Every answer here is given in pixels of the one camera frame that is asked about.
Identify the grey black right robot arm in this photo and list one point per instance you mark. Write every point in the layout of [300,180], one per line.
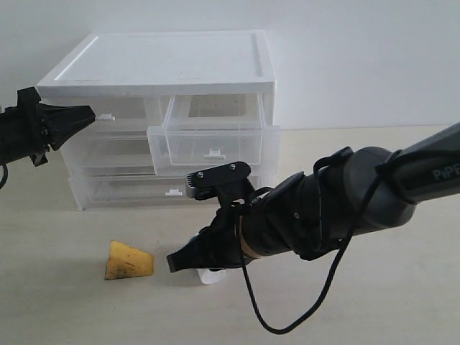
[349,193]

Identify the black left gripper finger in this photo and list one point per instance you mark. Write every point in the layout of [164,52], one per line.
[46,112]
[62,128]

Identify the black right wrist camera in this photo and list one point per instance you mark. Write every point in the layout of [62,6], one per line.
[228,183]

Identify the yellow cheese wedge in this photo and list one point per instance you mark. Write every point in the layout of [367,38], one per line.
[127,262]

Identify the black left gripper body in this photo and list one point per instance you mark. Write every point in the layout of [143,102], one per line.
[23,132]

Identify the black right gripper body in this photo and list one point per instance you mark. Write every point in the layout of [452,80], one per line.
[265,227]

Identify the white translucent plastic drawer cabinet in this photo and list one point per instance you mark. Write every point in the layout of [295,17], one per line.
[162,65]

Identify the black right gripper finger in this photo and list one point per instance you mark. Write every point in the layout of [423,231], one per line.
[204,254]

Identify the white bottle with teal label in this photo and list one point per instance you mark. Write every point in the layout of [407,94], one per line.
[208,277]

